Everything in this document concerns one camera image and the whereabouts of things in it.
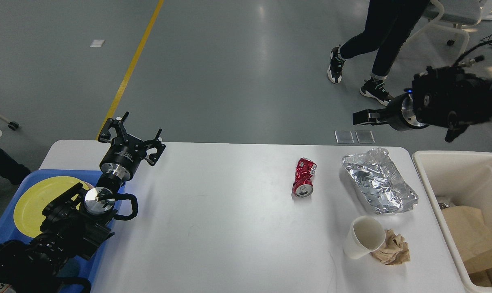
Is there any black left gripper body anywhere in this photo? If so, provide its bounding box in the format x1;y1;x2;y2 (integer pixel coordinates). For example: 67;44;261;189
100;145;147;181

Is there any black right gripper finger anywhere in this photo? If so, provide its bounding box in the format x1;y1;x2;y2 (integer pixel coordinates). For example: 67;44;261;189
353;108;391;126

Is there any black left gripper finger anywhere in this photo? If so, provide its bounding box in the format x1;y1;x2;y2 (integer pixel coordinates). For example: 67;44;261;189
97;112;131;145
139;128;166;166

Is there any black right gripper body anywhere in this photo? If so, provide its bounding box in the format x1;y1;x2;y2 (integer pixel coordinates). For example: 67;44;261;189
386;93;429;131

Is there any aluminium foil tray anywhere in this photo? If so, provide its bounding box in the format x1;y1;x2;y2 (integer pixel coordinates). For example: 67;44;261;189
342;148;419;216

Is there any crushed red soda can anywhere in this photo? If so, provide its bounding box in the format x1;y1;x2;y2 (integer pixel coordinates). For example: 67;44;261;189
292;157;317;198

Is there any yellow plastic plate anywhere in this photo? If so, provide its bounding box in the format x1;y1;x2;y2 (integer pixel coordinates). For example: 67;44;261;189
13;176;93;238

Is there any white paper cup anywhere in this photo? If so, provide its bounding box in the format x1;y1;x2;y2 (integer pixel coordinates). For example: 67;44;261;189
343;216;386;259

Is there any brown paper ball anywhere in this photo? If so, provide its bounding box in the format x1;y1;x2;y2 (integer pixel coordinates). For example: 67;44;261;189
370;229;410;265

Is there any brown paper bag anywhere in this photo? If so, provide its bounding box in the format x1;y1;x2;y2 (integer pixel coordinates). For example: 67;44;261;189
442;206;492;274

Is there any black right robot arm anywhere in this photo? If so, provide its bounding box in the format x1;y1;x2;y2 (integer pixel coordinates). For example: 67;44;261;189
352;39;492;142

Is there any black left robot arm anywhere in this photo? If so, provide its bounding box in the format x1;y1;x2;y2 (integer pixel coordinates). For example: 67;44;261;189
0;112;166;293

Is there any floor socket plate right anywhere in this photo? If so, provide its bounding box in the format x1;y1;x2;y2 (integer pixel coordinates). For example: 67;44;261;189
355;130;375;144

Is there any floor socket plate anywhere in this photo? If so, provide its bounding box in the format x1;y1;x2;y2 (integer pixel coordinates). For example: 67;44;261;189
335;131;355;144
355;130;375;144

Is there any floor socket plate left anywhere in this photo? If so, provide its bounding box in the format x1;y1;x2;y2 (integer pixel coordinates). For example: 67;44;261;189
335;131;355;144

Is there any white grey office chair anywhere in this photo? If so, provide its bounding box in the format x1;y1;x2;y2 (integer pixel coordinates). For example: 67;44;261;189
404;0;492;56

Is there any person in black trousers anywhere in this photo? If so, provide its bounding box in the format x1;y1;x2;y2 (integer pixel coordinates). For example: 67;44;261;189
327;0;430;106

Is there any white chair leg with caster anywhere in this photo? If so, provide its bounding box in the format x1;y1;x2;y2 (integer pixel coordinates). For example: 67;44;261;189
0;114;20;131

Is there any beige plastic bin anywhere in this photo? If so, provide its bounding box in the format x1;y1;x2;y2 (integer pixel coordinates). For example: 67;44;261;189
413;151;492;293

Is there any crumpled foil in bin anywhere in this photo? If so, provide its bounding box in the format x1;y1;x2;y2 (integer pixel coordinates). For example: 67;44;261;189
436;197;457;210

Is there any person at left edge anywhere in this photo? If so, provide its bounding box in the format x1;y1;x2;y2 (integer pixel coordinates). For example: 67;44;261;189
0;147;32;186

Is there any blue plastic tray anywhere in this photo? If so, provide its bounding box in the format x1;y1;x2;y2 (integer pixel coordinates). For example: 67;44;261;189
0;169;106;293

